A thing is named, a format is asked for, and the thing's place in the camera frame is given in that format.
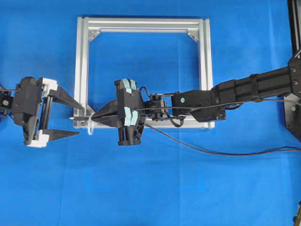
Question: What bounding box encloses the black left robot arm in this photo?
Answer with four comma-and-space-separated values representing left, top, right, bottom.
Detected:
0, 77, 83, 148

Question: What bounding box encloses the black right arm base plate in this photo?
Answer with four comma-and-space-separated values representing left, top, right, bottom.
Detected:
284, 94, 301, 141

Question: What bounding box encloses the aluminium extrusion frame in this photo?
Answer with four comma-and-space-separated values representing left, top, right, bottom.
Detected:
73, 17, 213, 118

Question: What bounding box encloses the black wire with plug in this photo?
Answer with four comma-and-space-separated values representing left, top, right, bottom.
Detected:
69, 116, 301, 156

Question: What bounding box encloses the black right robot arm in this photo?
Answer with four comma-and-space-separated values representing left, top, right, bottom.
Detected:
89, 51, 301, 145

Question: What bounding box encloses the bottom left corner bracket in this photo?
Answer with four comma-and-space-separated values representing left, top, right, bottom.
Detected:
85, 104, 95, 117

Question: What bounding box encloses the yellow object at corner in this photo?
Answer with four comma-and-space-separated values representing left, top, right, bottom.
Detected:
293, 201, 301, 226

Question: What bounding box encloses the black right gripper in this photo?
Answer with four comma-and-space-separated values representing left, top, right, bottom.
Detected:
91, 79, 145, 146

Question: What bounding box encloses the white string loop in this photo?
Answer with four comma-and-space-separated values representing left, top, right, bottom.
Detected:
87, 113, 95, 136

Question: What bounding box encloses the aluminium corner bracket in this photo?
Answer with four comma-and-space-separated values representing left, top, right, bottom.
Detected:
187, 30, 199, 42

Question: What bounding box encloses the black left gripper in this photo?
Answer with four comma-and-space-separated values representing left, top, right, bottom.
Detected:
11, 77, 84, 148

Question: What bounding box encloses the black vertical rail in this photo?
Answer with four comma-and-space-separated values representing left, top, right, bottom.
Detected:
287, 0, 301, 55

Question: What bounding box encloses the top left corner bracket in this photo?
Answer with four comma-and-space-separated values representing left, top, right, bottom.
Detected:
88, 30, 100, 42

